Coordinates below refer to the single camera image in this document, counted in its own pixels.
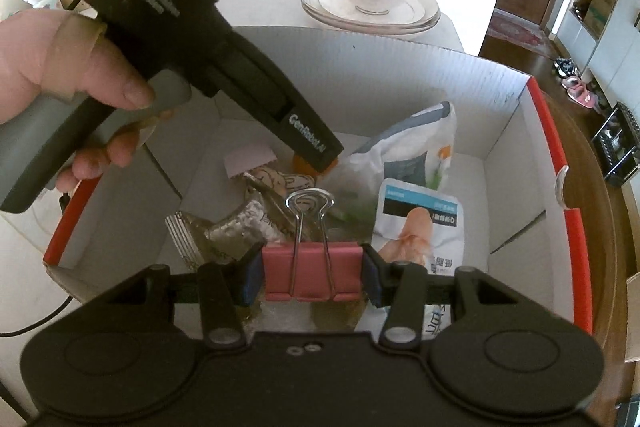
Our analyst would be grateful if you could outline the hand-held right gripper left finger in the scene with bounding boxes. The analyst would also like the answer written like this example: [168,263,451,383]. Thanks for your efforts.
[107,243,264,350]

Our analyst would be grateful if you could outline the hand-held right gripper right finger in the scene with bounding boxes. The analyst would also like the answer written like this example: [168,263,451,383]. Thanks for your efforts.
[361,244,523,348]

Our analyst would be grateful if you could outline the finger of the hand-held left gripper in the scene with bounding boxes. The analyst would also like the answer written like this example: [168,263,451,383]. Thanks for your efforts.
[310,138,346,174]

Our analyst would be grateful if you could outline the orange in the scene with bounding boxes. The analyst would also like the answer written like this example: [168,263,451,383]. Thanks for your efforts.
[292,154,339,178]

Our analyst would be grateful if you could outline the pink binder clip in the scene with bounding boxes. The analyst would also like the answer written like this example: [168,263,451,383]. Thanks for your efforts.
[262,188,364,303]

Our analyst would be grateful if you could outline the white green plastic bag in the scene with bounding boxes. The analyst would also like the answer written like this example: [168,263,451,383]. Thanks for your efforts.
[345,101,458,208]

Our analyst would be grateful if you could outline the white blue snack packet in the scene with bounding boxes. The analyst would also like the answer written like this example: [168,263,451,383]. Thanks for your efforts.
[370,178,467,342]

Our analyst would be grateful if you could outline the red cardboard box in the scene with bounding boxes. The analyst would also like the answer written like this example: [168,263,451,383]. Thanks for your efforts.
[42,24,596,338]

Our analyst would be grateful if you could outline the white marble desktop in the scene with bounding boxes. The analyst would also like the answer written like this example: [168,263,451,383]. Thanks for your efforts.
[0,0,463,427]

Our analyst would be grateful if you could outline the person's left hand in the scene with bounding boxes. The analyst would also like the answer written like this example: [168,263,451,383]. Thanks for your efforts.
[0,9,173,194]

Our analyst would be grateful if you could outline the clear plastic wrapper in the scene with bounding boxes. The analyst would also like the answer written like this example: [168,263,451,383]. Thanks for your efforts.
[165,197,301,273]

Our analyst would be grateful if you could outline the brown printed packet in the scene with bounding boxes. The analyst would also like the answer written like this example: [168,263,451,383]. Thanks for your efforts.
[245,167,317,208]

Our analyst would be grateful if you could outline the red patterned doormat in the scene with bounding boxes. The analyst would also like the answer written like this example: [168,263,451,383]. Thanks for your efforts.
[487,12,543,48]

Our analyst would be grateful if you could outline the pink shoes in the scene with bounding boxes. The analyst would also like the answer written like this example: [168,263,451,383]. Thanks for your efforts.
[560,77,603,108]

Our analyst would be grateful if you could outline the black shoe rack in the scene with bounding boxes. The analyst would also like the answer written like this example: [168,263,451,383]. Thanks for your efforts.
[595,102,640,188]

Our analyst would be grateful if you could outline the grey and wood cabinet unit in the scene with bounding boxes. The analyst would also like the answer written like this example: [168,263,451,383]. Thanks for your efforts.
[550,0,640,208]

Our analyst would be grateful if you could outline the black cable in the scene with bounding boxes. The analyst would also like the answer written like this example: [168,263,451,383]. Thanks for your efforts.
[0,292,73,338]

